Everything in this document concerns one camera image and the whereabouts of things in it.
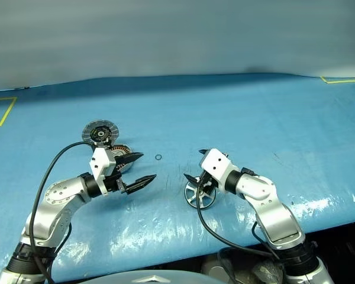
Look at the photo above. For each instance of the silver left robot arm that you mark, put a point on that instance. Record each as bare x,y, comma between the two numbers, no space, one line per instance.
59,195

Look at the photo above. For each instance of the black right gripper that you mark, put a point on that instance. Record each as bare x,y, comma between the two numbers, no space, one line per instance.
206,179

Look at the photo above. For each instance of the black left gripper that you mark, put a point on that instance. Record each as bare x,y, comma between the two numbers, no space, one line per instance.
114,183

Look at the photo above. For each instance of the yellow tape outline with tick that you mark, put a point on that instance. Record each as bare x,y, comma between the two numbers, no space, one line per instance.
325,80

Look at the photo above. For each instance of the grey robot torso with logo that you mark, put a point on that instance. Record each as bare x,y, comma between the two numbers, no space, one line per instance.
148,276

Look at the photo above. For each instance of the grey rounded shape under table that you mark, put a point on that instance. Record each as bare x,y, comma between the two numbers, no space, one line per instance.
216,269

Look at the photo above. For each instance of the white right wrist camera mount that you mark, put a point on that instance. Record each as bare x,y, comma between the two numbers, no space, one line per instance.
219,165

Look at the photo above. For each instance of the blue plastic table cover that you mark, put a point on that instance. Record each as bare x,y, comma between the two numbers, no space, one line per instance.
225,118

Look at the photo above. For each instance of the yellow tape square outline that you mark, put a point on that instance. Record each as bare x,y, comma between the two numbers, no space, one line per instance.
9,114

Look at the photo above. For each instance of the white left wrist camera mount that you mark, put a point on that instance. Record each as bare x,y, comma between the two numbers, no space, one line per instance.
100,162

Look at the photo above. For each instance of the silver spoked wheel part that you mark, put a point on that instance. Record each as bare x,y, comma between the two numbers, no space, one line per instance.
187,196

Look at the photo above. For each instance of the silver motor housing with stator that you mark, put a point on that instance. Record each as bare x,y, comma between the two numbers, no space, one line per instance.
121,150

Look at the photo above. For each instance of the grey finned rotor disc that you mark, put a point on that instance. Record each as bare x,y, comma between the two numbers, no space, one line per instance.
100,133

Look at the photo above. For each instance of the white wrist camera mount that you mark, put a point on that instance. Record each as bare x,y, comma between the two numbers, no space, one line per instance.
219,165
100,162

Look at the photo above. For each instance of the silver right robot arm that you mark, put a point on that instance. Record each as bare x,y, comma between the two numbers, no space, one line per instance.
272,213

